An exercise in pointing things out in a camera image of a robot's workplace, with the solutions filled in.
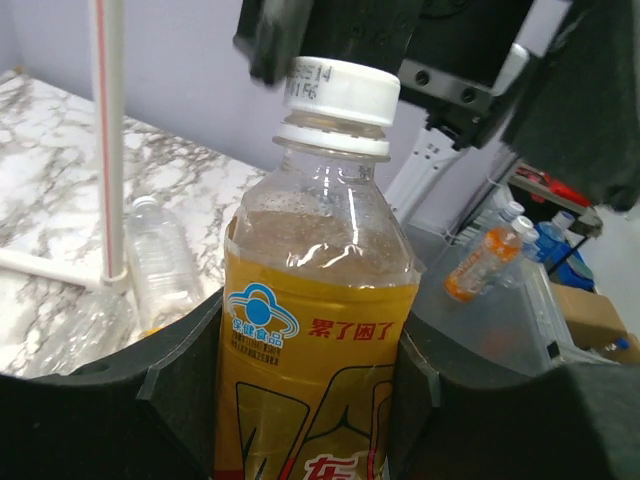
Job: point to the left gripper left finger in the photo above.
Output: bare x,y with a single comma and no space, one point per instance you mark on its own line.
145,412

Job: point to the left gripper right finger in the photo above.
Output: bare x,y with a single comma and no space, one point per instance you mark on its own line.
456,415

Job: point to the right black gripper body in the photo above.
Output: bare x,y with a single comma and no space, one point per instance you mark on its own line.
446,54

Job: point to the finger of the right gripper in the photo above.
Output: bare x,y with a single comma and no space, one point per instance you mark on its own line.
578,119
271,34

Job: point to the white bottle cap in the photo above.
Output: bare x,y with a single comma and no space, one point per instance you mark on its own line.
342,90

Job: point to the large clear plastic bottle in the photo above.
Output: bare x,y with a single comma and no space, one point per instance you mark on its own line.
164,274

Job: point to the red gold labelled bottle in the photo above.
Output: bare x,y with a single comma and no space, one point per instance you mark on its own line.
319,281

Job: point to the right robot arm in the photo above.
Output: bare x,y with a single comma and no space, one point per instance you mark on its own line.
425,170

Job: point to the small clear plastic bottle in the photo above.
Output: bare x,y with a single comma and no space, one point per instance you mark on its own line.
98,327

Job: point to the orange labelled bottle in bin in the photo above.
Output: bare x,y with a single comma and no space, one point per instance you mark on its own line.
500,246

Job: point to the clear plastic storage bin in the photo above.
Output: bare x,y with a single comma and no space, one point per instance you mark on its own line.
509,326

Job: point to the cardboard box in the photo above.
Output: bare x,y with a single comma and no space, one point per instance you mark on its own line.
595,325

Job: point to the white pvc pipe frame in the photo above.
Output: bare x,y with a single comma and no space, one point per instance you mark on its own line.
107,29

